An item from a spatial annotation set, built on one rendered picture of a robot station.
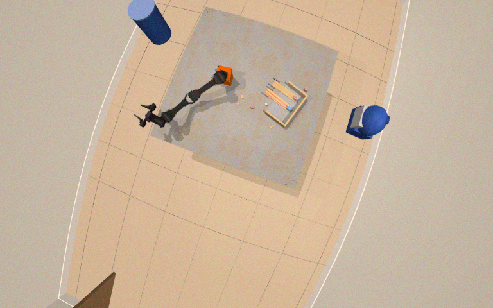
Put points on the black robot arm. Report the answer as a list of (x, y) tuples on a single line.
[(218, 78)]

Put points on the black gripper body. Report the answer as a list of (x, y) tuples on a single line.
[(152, 108)]

